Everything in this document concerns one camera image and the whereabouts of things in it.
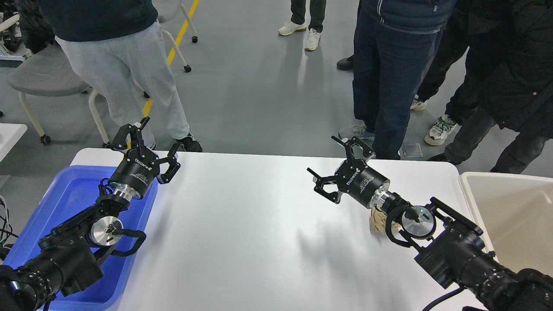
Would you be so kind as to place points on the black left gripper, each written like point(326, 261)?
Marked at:
point(135, 174)

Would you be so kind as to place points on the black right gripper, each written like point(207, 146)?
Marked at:
point(360, 180)

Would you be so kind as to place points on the brown paper ball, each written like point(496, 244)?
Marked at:
point(377, 221)

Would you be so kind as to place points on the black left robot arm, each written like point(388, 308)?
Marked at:
point(71, 254)

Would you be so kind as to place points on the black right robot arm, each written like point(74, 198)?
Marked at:
point(449, 245)

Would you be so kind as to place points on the metal floor plate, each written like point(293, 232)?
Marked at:
point(412, 150)

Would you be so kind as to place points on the blue plastic bin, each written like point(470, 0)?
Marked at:
point(72, 190)

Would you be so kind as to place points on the person in grey sweatpants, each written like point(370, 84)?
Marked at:
point(114, 45)

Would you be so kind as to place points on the grey chair with castors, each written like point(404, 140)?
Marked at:
point(47, 73)

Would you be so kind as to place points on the person in navy trousers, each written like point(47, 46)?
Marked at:
point(395, 42)

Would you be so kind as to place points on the white side table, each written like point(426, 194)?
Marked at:
point(9, 135)

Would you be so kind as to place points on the person in black trousers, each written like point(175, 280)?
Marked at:
point(297, 22)

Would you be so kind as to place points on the beige plastic bin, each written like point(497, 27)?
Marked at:
point(516, 214)

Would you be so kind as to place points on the person in black coat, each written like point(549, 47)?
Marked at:
point(508, 81)

